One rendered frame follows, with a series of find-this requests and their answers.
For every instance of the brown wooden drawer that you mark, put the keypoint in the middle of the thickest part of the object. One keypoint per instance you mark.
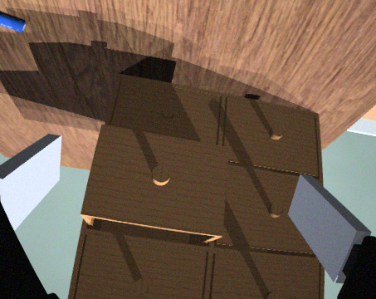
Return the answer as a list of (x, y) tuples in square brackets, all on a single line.
[(243, 277), (130, 185), (118, 269), (252, 200), (142, 106), (289, 147)]

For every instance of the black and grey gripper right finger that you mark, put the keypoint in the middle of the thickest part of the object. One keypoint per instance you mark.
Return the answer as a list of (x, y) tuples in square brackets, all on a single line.
[(340, 241)]

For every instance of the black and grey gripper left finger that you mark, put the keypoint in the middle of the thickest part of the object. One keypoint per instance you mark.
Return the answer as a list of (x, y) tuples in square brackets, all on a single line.
[(25, 179)]

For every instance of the blue battery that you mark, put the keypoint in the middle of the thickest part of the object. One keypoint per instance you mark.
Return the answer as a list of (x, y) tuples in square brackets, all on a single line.
[(12, 23)]

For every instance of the wooden chest of drawers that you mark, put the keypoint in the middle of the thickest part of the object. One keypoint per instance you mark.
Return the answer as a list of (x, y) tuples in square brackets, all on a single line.
[(209, 247)]

